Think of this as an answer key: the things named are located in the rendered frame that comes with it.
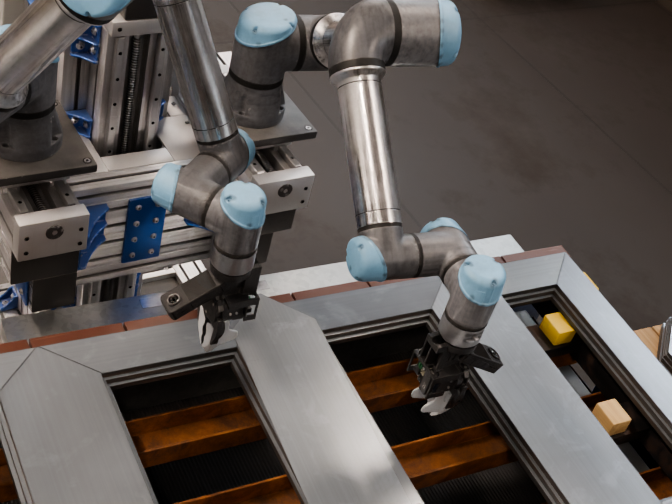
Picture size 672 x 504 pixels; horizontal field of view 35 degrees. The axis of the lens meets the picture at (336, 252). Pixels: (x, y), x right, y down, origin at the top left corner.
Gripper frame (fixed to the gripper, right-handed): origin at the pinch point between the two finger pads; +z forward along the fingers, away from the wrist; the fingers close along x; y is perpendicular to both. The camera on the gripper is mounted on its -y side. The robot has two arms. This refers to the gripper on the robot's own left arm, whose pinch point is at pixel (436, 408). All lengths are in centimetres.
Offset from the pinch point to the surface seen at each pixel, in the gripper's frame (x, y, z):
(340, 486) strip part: 7.0, 21.9, 5.8
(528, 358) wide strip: -10.2, -30.7, 5.8
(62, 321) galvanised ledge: -58, 51, 23
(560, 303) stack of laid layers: -24, -50, 8
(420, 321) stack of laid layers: -27.2, -14.7, 8.1
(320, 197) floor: -159, -74, 91
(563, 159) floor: -163, -189, 91
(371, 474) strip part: 6.3, 15.4, 5.8
